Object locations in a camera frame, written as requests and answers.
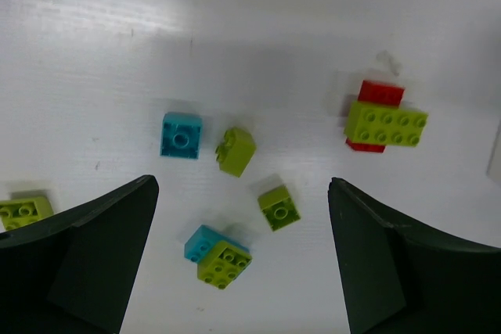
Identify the green 2x2 brick on blue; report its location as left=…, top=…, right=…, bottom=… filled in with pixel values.
left=197, top=240, right=252, bottom=290

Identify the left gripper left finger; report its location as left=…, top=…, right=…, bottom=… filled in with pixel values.
left=1, top=175, right=159, bottom=333

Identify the green 2x4 lego brick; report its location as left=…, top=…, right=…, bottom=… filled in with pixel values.
left=344, top=101, right=428, bottom=147

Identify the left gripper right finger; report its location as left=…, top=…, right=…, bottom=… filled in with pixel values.
left=328, top=178, right=500, bottom=333

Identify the green lego brick far left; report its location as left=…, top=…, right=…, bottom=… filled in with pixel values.
left=0, top=196, right=54, bottom=231

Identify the green upside-down lego brick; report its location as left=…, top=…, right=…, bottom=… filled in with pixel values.
left=258, top=185, right=301, bottom=232

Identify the blue brick under green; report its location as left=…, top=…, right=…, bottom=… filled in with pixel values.
left=184, top=224, right=249, bottom=264

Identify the blue square lego brick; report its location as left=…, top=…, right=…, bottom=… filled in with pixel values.
left=160, top=112, right=203, bottom=160

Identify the green tilted lego brick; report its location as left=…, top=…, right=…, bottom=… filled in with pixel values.
left=215, top=127, right=257, bottom=178

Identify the red brick under green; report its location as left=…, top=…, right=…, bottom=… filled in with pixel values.
left=345, top=80, right=405, bottom=153

